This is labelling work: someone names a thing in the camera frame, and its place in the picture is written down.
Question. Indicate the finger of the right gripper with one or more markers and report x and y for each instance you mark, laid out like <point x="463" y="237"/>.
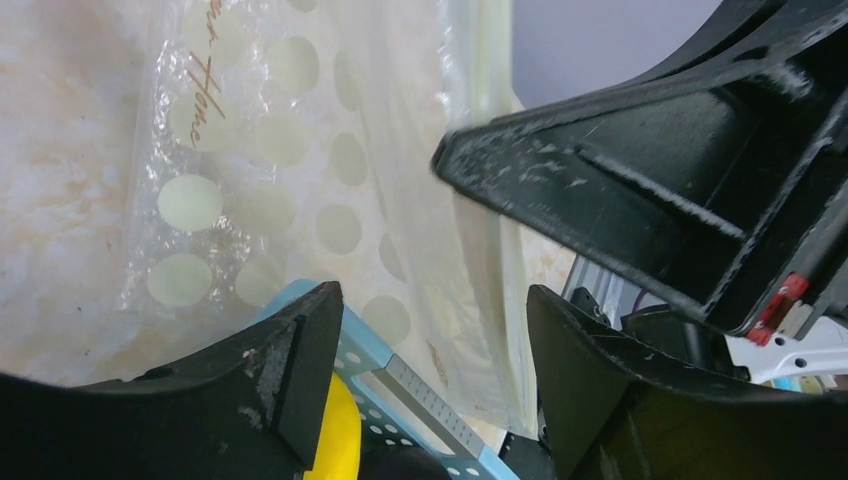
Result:
<point x="716" y="180"/>

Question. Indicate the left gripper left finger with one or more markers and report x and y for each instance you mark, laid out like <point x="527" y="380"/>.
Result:
<point x="247" y="407"/>

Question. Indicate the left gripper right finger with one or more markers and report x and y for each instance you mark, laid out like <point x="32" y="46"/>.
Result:
<point x="616" y="408"/>

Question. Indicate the yellow banana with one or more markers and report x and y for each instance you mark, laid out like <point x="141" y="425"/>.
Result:
<point x="338" y="451"/>

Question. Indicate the blue plastic basket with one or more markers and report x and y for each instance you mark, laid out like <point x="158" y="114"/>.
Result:
<point x="408" y="430"/>

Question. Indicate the clear dotted zip bag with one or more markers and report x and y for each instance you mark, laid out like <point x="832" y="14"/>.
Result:
<point x="287" y="140"/>

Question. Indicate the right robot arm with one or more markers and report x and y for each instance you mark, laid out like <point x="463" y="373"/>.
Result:
<point x="782" y="351"/>

